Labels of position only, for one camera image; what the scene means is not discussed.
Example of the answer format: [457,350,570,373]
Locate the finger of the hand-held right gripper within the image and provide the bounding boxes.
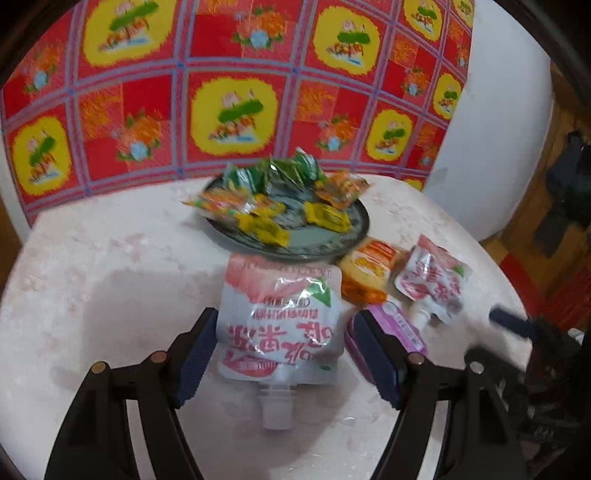
[489,308,533,339]
[464,347,527,371]

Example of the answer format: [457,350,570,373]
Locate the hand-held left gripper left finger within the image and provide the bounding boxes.
[44,307,220,480]

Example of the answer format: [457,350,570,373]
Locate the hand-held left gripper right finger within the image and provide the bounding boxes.
[353,309,529,480]

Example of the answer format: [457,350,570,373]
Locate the large white pink spout pouch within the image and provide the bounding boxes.
[217,253,343,431]

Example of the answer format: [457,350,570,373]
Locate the dark patterned plate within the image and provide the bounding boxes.
[202,176,371,257]

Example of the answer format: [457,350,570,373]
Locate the yellow cartoon snack packet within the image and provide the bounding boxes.
[236,203,291,248]

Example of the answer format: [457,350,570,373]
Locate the small yellow snack packet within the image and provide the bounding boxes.
[302,202,353,233]

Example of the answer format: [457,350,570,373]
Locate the orange clear snack packet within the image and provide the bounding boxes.
[182,188,253,220]
[316,170,372,209]

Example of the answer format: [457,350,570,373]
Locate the purple snack packet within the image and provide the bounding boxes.
[344,301,428,384]

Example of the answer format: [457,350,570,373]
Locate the red cloth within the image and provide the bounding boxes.
[499,254,591,334]

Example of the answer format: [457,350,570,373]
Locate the small white pink spout pouch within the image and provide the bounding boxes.
[394,234,472,326]

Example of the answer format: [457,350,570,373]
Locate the orange bread packet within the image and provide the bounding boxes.
[339,237,410,305]

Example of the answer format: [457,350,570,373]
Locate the wooden door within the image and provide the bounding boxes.
[480,60,591,324]

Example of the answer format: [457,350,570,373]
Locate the dark hanging clothes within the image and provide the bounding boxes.
[534,131,591,258]

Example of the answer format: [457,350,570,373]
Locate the red patterned wall poster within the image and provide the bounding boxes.
[0,0,476,228]

